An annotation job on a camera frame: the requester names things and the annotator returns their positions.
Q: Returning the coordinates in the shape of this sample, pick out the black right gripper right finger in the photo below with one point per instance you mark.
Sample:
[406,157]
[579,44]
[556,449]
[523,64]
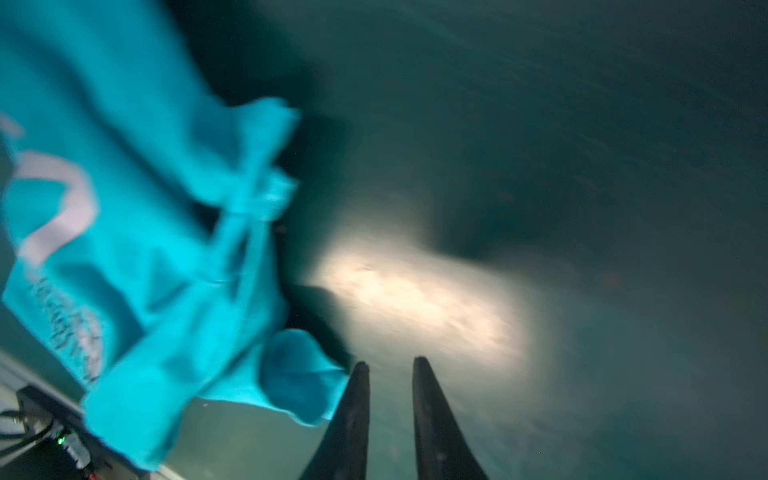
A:
[442,452]

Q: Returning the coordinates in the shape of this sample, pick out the teal printed t-shirt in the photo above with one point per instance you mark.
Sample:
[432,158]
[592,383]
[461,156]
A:
[140,209]

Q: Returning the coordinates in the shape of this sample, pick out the front aluminium rail base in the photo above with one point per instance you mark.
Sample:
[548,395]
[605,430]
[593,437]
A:
[43,436]

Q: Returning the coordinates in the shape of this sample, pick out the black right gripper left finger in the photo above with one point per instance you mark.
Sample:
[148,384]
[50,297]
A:
[343,451]

